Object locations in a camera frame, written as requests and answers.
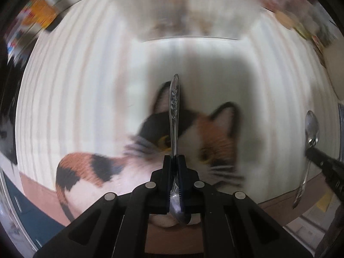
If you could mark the colourful wall stickers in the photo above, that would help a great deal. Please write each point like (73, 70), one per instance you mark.
(35, 13)

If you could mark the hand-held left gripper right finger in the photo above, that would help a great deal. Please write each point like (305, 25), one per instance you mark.
(182, 169)

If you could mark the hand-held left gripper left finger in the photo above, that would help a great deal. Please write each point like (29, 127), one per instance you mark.
(168, 169)

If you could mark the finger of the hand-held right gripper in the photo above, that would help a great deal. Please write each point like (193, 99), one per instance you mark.
(318, 158)

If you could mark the striped cat print tablecloth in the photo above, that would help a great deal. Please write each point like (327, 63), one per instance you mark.
(80, 86)

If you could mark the clear plastic container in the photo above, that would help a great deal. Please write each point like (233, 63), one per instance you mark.
(161, 29)

